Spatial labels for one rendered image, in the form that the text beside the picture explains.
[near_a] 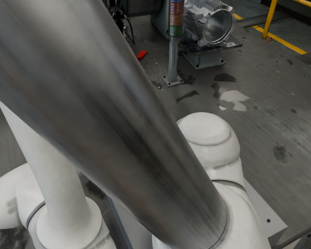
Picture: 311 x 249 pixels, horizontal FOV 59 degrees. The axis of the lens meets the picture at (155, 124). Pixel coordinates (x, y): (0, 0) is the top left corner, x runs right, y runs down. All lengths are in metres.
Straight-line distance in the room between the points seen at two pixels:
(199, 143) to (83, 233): 0.24
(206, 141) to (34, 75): 0.38
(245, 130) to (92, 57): 0.96
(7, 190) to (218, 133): 0.40
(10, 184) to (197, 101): 0.84
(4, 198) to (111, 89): 0.42
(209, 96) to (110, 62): 1.07
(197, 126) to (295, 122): 0.73
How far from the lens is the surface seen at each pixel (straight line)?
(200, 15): 1.30
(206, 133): 0.52
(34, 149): 0.39
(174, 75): 1.29
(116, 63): 0.19
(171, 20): 1.16
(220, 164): 0.52
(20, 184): 0.57
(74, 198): 0.42
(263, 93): 1.32
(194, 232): 0.33
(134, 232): 0.70
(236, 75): 1.41
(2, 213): 0.58
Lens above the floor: 1.53
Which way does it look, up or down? 43 degrees down
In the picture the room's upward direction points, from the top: straight up
